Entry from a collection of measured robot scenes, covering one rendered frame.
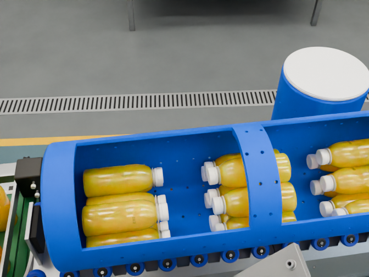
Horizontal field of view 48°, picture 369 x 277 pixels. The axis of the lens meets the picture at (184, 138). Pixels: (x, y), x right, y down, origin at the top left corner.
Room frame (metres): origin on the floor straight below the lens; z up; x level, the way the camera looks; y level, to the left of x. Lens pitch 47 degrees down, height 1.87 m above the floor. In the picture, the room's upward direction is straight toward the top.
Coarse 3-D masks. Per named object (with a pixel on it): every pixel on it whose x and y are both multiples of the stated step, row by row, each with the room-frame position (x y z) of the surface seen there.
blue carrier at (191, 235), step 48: (96, 144) 0.60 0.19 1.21; (144, 144) 0.68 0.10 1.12; (192, 144) 0.70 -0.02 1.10; (240, 144) 0.58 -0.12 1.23; (288, 144) 0.74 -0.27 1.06; (48, 192) 0.47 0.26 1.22; (192, 192) 0.64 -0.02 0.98; (48, 240) 0.40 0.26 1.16; (192, 240) 0.43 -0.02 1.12; (240, 240) 0.44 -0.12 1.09; (288, 240) 0.46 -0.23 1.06
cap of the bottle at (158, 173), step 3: (156, 168) 0.62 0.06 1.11; (159, 168) 0.62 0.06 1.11; (156, 171) 0.61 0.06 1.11; (159, 171) 0.61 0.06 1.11; (162, 171) 0.61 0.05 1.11; (156, 174) 0.60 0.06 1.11; (159, 174) 0.60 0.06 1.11; (162, 174) 0.60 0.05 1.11; (156, 177) 0.59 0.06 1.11; (159, 177) 0.59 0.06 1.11; (162, 177) 0.60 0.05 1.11; (156, 180) 0.59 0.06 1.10; (159, 180) 0.59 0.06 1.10; (162, 180) 0.59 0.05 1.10; (156, 183) 0.59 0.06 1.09; (159, 183) 0.59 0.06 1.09; (162, 183) 0.59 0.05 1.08
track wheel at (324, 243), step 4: (312, 240) 0.51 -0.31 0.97; (316, 240) 0.51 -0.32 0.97; (320, 240) 0.51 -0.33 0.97; (324, 240) 0.51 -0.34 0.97; (328, 240) 0.51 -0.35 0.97; (312, 244) 0.50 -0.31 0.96; (316, 244) 0.50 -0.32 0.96; (320, 244) 0.50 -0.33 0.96; (324, 244) 0.50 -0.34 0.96; (328, 244) 0.50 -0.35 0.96; (316, 248) 0.50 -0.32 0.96; (320, 248) 0.50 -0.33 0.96; (324, 248) 0.50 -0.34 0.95
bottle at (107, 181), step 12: (96, 168) 0.61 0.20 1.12; (108, 168) 0.60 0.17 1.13; (120, 168) 0.60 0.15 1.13; (132, 168) 0.60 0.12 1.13; (144, 168) 0.61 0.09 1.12; (84, 180) 0.57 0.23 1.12; (96, 180) 0.57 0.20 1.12; (108, 180) 0.57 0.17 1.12; (120, 180) 0.57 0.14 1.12; (132, 180) 0.58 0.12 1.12; (144, 180) 0.58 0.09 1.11; (96, 192) 0.56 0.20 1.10; (108, 192) 0.56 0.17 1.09; (120, 192) 0.56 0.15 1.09
